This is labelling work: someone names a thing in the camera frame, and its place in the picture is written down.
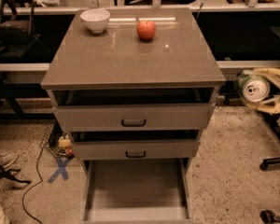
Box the red apple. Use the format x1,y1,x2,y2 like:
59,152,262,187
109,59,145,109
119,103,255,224
136,21,156,41

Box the black floor cable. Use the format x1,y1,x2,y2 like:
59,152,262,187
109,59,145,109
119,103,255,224
21,140,50,224

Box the blue tape cross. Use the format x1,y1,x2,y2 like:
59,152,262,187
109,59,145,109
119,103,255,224
48,157,71,184

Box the small bottle on floor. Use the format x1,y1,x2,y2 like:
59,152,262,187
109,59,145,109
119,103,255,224
58,135,73,157

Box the grey drawer cabinet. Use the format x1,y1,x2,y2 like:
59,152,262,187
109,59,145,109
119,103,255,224
40,7,227,224

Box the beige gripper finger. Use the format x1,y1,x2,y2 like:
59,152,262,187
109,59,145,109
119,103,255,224
244,68,280,89
250,96,280,114

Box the black chair base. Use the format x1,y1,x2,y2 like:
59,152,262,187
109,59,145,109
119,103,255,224
259,112,280,171

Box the grey drawer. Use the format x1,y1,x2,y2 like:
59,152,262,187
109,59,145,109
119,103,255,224
80,159,193,224
53,103,215,132
71,130,200,160

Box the green soda can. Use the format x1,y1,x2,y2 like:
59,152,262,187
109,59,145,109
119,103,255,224
234,70,271,105

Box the black bag on bench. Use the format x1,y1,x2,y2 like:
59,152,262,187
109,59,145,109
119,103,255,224
0,0,35,45

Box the white ceramic bowl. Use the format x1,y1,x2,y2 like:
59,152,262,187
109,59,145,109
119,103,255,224
80,8,110,33

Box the grey bottom drawer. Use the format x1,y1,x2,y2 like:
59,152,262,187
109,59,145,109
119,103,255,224
80,159,193,224

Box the black caster wheel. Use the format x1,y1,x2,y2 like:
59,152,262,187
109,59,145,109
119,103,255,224
260,210,280,224

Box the white sneaker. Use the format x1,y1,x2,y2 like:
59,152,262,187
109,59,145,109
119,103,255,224
0,152,18,168

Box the grey top drawer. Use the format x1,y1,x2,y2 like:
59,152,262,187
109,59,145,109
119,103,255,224
53,103,215,132

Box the grey middle drawer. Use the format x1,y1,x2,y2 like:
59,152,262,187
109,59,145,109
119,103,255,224
71,130,200,160

